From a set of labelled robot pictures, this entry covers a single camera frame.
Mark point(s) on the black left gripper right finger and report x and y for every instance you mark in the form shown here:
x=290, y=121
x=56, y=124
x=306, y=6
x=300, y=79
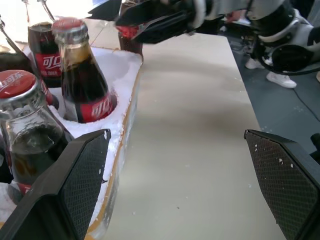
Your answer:
x=287, y=185

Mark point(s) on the white foam bottle crate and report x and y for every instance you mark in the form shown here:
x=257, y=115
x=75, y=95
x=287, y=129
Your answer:
x=120, y=75

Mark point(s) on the white sneaker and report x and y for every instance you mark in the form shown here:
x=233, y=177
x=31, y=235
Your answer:
x=255, y=63
x=281, y=80

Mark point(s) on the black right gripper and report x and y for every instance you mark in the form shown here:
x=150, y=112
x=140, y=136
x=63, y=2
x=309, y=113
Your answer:
x=191, y=15

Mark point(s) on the glass cola bottle red cap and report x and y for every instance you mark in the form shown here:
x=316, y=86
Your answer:
x=82, y=82
x=32, y=140

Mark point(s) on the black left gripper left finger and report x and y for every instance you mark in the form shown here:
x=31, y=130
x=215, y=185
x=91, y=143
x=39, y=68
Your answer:
x=75, y=180

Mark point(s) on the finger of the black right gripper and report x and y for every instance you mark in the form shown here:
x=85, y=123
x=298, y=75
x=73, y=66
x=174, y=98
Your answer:
x=105, y=10

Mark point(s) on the glass cola bottle red label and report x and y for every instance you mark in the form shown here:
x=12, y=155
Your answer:
x=42, y=40
x=130, y=48

